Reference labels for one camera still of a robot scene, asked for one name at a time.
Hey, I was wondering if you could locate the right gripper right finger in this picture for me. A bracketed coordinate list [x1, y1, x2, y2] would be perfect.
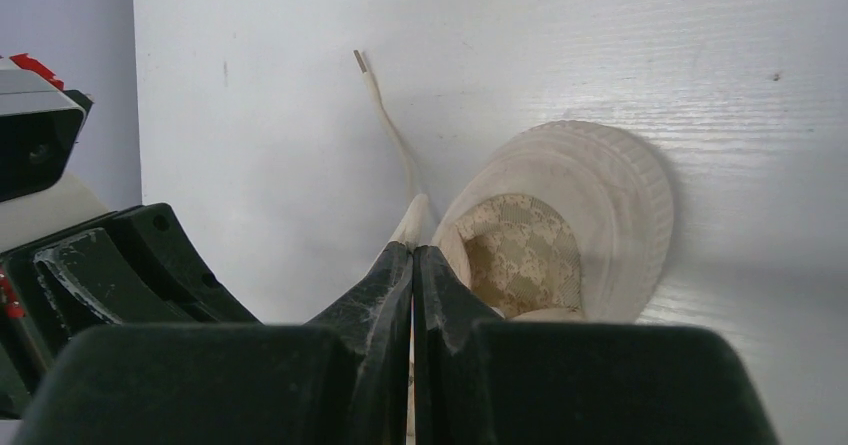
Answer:
[413, 246, 778, 444]

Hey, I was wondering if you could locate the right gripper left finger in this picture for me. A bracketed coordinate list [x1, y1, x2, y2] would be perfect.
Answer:
[14, 242, 413, 444]

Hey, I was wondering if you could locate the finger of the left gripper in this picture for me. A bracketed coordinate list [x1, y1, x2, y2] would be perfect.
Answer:
[1, 203, 256, 419]

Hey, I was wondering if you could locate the cream shoelace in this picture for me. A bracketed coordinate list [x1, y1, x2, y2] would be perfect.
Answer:
[352, 49, 430, 251]

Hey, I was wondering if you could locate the beige lace sneaker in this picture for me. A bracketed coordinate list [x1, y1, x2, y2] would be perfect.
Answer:
[433, 121, 675, 323]

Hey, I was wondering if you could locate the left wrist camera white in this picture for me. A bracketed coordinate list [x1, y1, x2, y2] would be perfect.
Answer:
[1, 54, 93, 202]

